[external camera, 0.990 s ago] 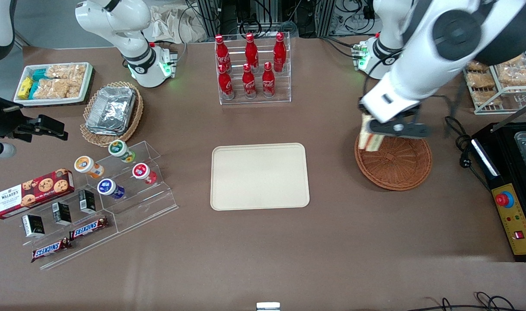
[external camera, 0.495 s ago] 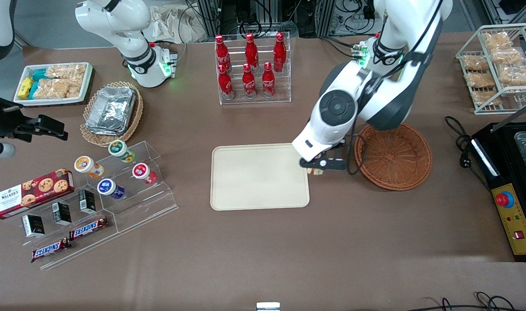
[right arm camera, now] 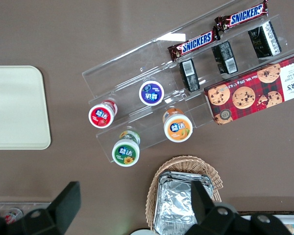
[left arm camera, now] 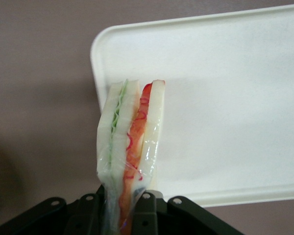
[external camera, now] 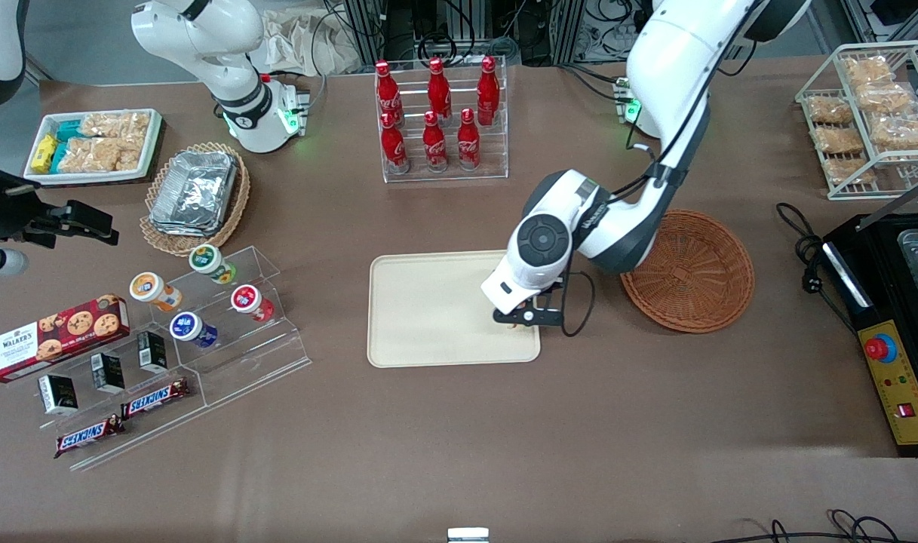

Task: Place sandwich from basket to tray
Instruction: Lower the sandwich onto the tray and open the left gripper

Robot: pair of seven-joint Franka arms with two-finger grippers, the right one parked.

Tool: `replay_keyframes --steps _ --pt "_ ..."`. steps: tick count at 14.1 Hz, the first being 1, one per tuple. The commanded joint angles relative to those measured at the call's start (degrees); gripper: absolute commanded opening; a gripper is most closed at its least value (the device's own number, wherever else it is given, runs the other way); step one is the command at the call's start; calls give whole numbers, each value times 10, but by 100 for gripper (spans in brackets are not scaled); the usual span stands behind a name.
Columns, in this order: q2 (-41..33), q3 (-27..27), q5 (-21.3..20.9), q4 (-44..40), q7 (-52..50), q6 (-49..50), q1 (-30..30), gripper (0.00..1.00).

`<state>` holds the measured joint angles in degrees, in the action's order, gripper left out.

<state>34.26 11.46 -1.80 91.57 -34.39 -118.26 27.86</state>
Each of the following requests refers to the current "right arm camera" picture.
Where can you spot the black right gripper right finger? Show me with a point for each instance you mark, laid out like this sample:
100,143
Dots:
205,210

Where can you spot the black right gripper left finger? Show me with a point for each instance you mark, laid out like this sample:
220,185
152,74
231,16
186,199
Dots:
63,203

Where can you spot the aluminium foil tray stack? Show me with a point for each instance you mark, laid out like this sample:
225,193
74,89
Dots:
176,203

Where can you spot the light wicker basket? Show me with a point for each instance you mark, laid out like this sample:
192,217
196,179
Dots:
183,164

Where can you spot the white rectangular snack tray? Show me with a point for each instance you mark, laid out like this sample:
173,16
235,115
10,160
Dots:
292,218

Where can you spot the beige plastic tray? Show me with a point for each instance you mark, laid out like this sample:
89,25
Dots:
17,107

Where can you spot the clear acrylic bottle rack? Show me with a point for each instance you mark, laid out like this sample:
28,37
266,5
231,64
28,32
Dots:
39,206

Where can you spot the green lid gum jar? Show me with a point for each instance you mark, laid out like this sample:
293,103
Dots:
125,154

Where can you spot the orange lid gum jar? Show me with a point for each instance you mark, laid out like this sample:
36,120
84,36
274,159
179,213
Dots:
178,128

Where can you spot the red lid gum jar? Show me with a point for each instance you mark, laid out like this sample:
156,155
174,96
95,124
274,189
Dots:
101,116

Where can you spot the red Walkers cookie box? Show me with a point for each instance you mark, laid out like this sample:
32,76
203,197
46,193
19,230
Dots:
254,95

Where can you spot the blue lid gum jar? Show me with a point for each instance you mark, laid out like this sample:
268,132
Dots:
151,93

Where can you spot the small black carton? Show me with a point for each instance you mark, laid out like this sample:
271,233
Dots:
225,57
189,76
264,40

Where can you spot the clear acrylic stepped stand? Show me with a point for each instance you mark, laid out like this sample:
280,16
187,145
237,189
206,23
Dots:
137,61

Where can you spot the Snickers chocolate bar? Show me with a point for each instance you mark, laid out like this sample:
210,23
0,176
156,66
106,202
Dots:
245,16
196,44

